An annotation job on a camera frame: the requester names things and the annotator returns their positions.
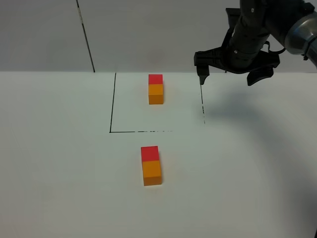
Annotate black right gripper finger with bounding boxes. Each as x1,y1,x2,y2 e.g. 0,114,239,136
197,65,210,85
247,67,274,86

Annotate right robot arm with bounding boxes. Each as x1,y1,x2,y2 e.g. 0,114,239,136
194,0,317,86

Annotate black right camera cable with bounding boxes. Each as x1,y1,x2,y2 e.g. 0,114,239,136
264,41,287,54

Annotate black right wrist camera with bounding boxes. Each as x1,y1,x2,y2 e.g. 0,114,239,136
225,8,241,30

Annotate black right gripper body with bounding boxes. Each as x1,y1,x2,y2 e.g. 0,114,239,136
194,29,280,74

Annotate orange template block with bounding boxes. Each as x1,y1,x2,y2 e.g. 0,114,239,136
148,84,164,105

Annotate red template block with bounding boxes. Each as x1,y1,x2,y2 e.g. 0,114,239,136
148,74,163,85

